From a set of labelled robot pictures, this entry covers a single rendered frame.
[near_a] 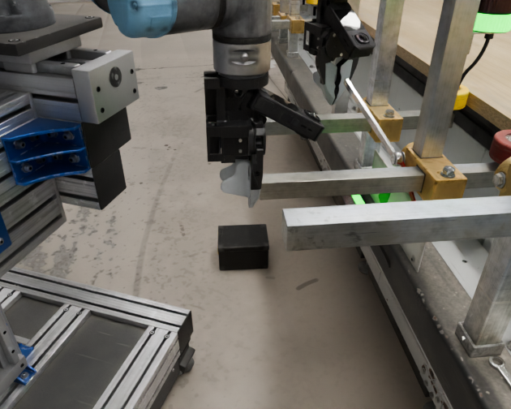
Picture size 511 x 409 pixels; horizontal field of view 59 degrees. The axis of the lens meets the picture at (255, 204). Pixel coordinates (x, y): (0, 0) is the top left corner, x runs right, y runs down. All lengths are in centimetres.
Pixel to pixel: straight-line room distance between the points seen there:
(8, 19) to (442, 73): 68
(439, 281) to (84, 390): 88
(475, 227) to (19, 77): 73
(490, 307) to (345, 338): 101
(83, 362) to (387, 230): 103
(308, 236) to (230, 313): 125
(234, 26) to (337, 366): 118
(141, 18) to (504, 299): 53
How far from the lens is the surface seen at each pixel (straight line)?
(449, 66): 73
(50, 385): 132
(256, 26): 57
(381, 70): 97
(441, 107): 75
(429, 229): 46
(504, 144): 79
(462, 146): 110
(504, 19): 73
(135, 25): 51
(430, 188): 73
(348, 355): 156
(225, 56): 58
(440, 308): 75
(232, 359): 153
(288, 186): 69
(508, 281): 62
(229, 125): 61
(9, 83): 90
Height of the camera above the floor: 120
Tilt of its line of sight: 33 degrees down
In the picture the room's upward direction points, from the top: straight up
